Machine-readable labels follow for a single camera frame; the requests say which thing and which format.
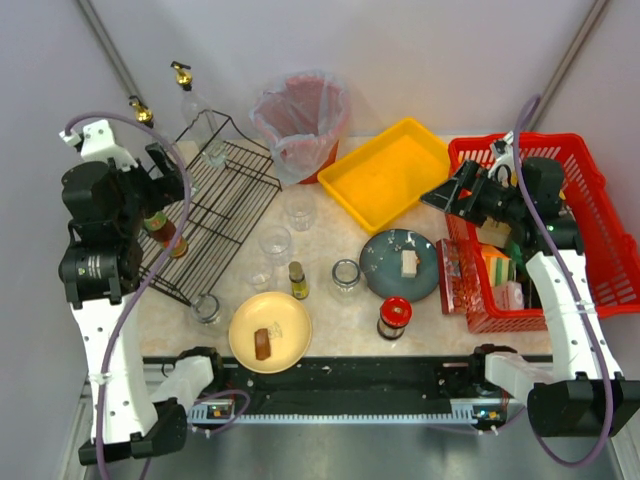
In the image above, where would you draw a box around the green bag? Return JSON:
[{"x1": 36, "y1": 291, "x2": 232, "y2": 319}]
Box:
[{"x1": 505, "y1": 235, "x2": 527, "y2": 277}]

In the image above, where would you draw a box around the white cake piece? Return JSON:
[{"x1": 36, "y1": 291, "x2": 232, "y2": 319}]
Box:
[{"x1": 401, "y1": 250, "x2": 420, "y2": 278}]

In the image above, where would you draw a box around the clear glass cup middle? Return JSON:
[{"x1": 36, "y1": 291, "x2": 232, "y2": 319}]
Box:
[{"x1": 258, "y1": 225, "x2": 293, "y2": 266}]

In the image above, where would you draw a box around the dark teal plate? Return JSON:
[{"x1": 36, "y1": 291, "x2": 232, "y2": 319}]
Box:
[{"x1": 358, "y1": 228, "x2": 439, "y2": 303}]

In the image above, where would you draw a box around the colourful sponge stack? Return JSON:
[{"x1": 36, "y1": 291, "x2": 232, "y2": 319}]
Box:
[{"x1": 481, "y1": 244, "x2": 516, "y2": 287}]

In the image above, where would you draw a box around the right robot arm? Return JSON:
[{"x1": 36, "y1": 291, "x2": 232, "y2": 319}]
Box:
[{"x1": 421, "y1": 157, "x2": 639, "y2": 437}]

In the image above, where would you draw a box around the yellow plastic tray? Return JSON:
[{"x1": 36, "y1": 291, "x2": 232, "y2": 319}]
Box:
[{"x1": 318, "y1": 117, "x2": 450, "y2": 235}]

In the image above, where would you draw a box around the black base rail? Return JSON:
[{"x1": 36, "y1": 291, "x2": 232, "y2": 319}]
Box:
[{"x1": 206, "y1": 356, "x2": 515, "y2": 414}]

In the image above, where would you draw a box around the glass jar left front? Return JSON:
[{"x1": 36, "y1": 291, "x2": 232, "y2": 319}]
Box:
[{"x1": 191, "y1": 293, "x2": 224, "y2": 333}]

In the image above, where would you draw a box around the clear glass cup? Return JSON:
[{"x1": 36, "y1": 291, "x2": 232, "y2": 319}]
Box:
[
  {"x1": 242, "y1": 258, "x2": 275, "y2": 293},
  {"x1": 284, "y1": 192, "x2": 316, "y2": 232},
  {"x1": 258, "y1": 225, "x2": 293, "y2": 266}
]

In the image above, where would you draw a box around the black wire rack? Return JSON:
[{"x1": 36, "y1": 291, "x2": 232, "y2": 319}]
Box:
[{"x1": 151, "y1": 111, "x2": 282, "y2": 305}]

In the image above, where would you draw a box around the glass jar metal rim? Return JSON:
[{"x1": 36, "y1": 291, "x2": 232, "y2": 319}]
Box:
[{"x1": 331, "y1": 259, "x2": 363, "y2": 301}]

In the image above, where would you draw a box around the clear glass cup near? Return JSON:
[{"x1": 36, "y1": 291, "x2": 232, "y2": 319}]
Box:
[{"x1": 242, "y1": 258, "x2": 275, "y2": 293}]

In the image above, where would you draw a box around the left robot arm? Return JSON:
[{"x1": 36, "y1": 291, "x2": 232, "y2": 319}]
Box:
[{"x1": 58, "y1": 143, "x2": 223, "y2": 466}]

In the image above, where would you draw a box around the small yellow label bottle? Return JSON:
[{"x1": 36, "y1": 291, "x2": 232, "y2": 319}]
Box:
[{"x1": 288, "y1": 261, "x2": 309, "y2": 300}]

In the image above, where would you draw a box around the brown sausage piece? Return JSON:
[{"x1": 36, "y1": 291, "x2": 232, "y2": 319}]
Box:
[{"x1": 254, "y1": 328, "x2": 271, "y2": 361}]

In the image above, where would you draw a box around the beige plate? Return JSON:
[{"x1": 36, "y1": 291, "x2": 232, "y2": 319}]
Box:
[{"x1": 228, "y1": 292, "x2": 313, "y2": 374}]

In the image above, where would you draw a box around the red lid chili jar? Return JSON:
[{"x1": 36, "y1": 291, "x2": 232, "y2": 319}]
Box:
[{"x1": 377, "y1": 296, "x2": 413, "y2": 341}]

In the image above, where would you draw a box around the clear glass cup far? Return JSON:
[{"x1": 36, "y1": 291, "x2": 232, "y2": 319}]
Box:
[{"x1": 284, "y1": 192, "x2": 316, "y2": 232}]

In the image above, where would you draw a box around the grey cable duct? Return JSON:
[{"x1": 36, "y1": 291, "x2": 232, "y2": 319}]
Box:
[{"x1": 187, "y1": 400, "x2": 506, "y2": 426}]

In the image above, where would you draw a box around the red snack packet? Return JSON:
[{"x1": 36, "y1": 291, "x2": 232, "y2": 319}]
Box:
[{"x1": 436, "y1": 239, "x2": 467, "y2": 315}]

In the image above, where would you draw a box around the brown paper box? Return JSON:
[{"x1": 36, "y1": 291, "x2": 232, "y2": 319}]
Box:
[{"x1": 476, "y1": 220, "x2": 511, "y2": 248}]

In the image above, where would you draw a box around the glass oil bottle gold spout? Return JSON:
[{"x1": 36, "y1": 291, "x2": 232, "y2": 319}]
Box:
[{"x1": 128, "y1": 95, "x2": 181, "y2": 153}]

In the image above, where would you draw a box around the pink white packet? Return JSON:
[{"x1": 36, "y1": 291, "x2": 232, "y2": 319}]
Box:
[{"x1": 492, "y1": 281, "x2": 524, "y2": 311}]

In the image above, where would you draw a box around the red plastic basket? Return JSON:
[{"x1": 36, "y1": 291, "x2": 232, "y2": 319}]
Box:
[{"x1": 445, "y1": 132, "x2": 639, "y2": 333}]

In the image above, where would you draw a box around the sauce bottle yellow cap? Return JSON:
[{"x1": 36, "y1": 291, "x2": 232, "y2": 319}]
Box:
[{"x1": 144, "y1": 211, "x2": 188, "y2": 258}]

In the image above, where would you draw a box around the red bin with plastic bag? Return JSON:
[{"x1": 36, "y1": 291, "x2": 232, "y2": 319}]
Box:
[{"x1": 249, "y1": 70, "x2": 351, "y2": 185}]

